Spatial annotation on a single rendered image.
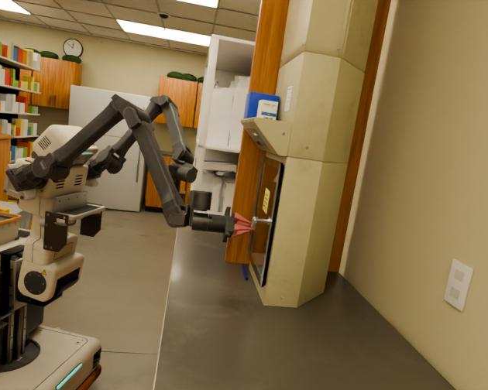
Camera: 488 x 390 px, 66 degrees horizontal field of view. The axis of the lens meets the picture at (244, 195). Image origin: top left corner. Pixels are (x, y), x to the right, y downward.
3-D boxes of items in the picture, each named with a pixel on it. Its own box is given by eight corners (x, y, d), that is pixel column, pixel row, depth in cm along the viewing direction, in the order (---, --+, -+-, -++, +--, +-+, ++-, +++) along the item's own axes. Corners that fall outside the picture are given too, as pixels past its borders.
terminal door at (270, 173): (249, 256, 148) (265, 155, 142) (263, 289, 118) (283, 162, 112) (248, 256, 148) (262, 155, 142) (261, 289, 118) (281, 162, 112)
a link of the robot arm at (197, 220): (187, 228, 123) (188, 230, 117) (190, 207, 123) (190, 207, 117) (208, 230, 124) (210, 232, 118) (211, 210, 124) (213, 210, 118)
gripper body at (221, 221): (232, 206, 122) (209, 203, 121) (231, 234, 117) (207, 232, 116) (229, 215, 127) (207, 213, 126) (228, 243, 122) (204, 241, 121)
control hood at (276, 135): (266, 150, 142) (270, 123, 141) (287, 156, 111) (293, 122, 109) (236, 145, 141) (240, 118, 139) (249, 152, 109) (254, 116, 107)
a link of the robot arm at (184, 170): (189, 159, 160) (177, 147, 154) (208, 163, 154) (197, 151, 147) (175, 183, 157) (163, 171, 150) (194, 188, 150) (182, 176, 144)
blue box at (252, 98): (269, 123, 138) (273, 97, 136) (276, 122, 128) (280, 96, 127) (242, 118, 136) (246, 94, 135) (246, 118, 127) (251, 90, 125)
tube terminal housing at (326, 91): (308, 273, 154) (343, 79, 141) (338, 311, 122) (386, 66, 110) (248, 268, 150) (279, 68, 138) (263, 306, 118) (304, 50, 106)
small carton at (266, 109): (270, 121, 123) (273, 103, 122) (275, 121, 119) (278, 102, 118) (256, 119, 122) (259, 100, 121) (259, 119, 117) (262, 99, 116)
